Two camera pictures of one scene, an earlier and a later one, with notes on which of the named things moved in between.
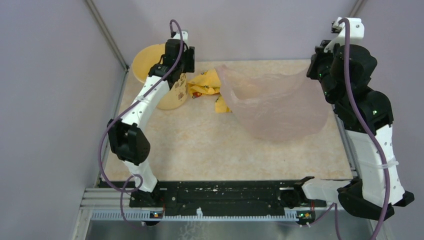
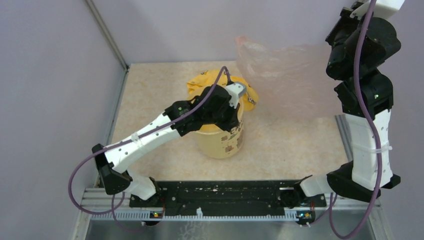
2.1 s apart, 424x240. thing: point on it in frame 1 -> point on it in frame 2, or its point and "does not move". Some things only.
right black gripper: (316, 57) -> (344, 19)
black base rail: (155, 199) does not move
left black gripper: (189, 55) -> (232, 120)
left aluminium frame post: (103, 27) does not move
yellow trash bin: (177, 94) -> (222, 145)
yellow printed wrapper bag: (208, 82) does not move
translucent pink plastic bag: (286, 108) -> (291, 82)
